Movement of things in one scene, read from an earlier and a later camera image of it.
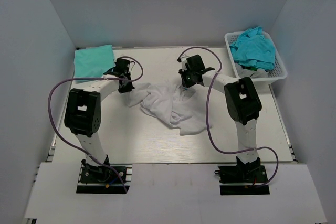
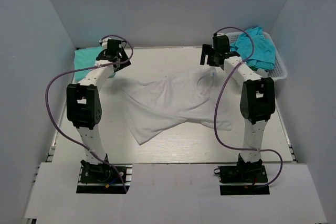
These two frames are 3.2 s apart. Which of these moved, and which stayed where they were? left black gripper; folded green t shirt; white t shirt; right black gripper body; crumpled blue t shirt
Moved: right black gripper body; white t shirt; left black gripper
Stayed: crumpled blue t shirt; folded green t shirt
